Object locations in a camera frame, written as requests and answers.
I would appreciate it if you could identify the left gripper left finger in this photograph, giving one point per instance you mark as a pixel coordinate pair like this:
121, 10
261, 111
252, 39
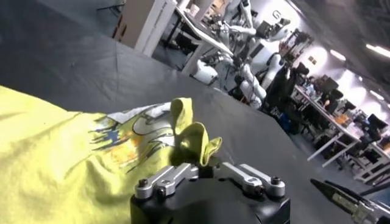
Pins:
164, 179

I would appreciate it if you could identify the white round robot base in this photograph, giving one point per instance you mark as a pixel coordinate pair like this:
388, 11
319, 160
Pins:
204, 73

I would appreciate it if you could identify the tall white cardboard box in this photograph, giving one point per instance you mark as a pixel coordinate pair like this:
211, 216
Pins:
146, 24

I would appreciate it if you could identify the ceiling light panel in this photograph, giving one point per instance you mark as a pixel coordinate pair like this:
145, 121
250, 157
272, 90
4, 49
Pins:
377, 50
338, 55

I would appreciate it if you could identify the yellow-green printed t-shirt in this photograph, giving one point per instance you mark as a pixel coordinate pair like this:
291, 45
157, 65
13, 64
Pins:
55, 158

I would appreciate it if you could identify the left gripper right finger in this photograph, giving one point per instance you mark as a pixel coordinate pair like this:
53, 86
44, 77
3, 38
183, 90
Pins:
243, 176

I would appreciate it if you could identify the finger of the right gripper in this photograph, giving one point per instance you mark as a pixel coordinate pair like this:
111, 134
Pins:
344, 202
374, 202

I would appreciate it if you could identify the long office desk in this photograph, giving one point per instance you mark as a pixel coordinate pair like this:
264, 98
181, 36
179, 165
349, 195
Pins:
332, 121

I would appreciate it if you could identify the white humanoid robot slim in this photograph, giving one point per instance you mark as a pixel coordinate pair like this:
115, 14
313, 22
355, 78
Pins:
242, 30

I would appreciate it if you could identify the white standing desk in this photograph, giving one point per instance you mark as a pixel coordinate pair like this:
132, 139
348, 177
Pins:
201, 39

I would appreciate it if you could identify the white humanoid robot dark shoulders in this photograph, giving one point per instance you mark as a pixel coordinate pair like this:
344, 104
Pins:
266, 58

